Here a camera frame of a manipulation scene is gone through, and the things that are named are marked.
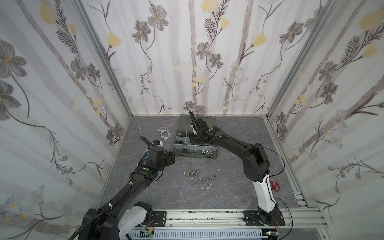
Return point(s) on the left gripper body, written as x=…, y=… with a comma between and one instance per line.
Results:
x=154, y=153

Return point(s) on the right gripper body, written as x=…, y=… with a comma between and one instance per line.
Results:
x=198, y=126

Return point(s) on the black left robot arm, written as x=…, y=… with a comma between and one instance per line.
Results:
x=113, y=220

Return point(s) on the pile of screws and nuts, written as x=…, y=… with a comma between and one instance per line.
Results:
x=192, y=173

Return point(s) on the cluster of silver wing nuts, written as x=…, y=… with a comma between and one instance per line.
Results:
x=208, y=182

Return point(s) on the white slotted cable duct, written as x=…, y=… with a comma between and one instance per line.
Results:
x=197, y=234

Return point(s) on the red handled scissors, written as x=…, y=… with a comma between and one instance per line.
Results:
x=275, y=186

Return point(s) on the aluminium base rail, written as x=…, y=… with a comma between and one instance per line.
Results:
x=286, y=219

